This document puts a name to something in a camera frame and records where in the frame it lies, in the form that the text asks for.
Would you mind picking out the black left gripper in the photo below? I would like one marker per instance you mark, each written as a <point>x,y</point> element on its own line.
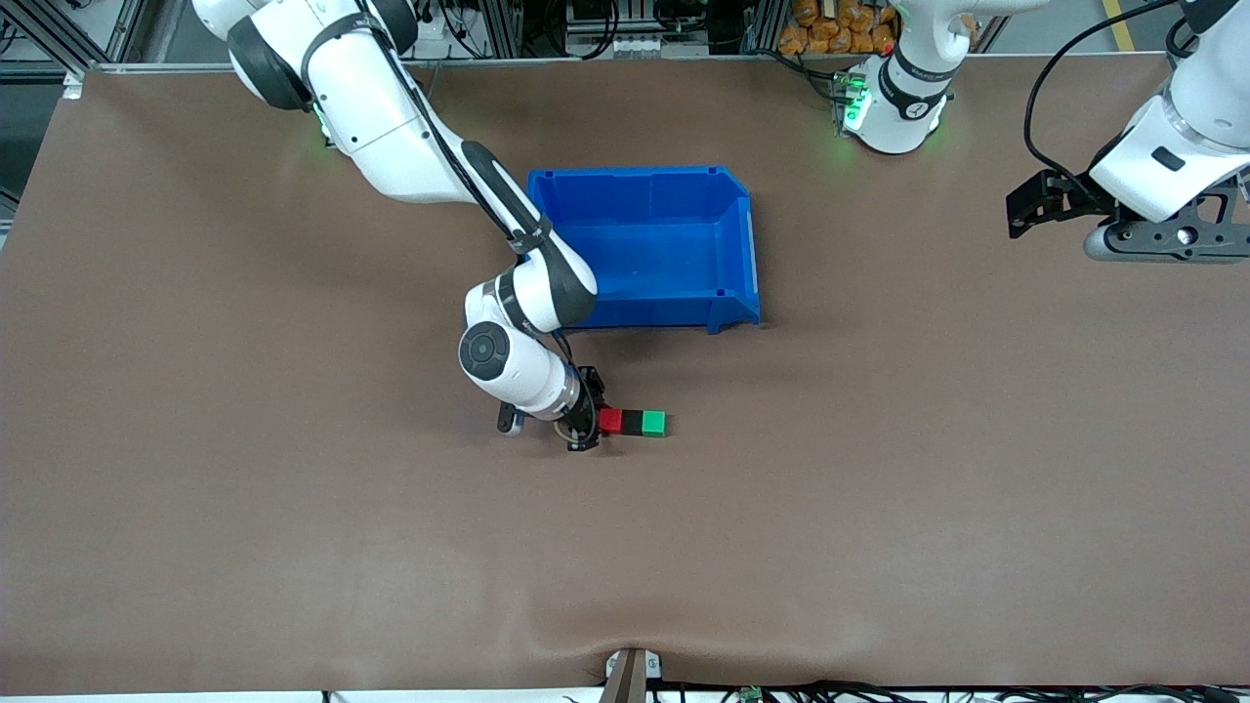
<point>1066,198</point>

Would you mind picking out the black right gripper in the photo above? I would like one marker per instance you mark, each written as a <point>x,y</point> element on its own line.
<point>586,403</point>

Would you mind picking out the red cube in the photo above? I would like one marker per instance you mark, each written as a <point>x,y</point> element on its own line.
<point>610,422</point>

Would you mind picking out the green cube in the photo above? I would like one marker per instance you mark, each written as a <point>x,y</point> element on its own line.
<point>654,424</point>

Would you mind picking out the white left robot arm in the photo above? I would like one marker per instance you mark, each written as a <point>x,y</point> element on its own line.
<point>898,98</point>

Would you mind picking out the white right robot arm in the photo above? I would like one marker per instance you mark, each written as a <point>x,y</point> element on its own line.
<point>381,117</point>

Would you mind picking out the black cube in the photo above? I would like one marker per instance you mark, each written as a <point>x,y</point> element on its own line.
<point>633,423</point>

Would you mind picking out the blue plastic storage bin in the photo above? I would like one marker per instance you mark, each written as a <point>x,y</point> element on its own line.
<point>664,254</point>

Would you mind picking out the orange packaged items pile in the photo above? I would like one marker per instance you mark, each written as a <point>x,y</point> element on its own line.
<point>830,29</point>

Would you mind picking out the white power strip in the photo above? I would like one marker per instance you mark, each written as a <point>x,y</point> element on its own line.
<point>439,39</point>

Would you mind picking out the grey table edge bracket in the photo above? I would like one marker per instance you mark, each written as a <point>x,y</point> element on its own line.
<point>654,667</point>

